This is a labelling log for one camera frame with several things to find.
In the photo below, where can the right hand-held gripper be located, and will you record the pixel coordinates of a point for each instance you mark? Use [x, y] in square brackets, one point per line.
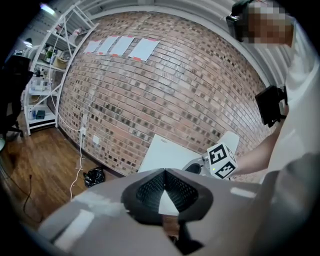
[220, 160]

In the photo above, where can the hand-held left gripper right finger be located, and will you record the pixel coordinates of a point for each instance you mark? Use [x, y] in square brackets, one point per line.
[192, 197]

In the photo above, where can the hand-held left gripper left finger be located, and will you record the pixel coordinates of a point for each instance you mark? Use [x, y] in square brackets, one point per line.
[140, 190]

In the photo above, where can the person's right forearm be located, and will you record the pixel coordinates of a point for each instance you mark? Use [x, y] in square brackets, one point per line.
[257, 155]

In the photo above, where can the white table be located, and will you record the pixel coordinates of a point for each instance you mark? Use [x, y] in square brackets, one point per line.
[167, 155]

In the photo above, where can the black plastic bag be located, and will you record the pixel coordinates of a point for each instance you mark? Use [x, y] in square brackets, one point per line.
[94, 177]

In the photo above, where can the black chest-mounted device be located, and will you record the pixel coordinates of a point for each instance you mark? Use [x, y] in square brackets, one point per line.
[271, 105]

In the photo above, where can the person's white shirt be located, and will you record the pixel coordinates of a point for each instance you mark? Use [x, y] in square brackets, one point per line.
[300, 95]

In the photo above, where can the dark teal box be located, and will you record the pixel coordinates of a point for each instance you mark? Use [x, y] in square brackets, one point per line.
[40, 114]

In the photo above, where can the large white paper sheet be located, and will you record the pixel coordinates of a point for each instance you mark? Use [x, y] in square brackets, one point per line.
[144, 49]

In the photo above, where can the person's head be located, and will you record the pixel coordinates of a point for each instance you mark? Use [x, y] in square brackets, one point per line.
[267, 22]

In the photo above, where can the cardboard box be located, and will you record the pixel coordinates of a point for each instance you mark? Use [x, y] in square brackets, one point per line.
[61, 63]

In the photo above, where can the black office chair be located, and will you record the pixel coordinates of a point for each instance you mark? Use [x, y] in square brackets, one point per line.
[12, 100]

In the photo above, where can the white metal shelf unit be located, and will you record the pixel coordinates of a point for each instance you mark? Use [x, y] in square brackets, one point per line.
[65, 37]

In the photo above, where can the ceiling light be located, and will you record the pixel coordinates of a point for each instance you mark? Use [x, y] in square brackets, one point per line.
[47, 9]

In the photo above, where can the white wall plate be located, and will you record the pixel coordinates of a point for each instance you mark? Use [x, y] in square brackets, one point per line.
[96, 140]

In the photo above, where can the white wall socket with plug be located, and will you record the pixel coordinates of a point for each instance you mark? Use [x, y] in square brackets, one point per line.
[82, 135]

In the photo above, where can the black head-worn camera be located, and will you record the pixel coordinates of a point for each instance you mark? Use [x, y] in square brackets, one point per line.
[233, 20]

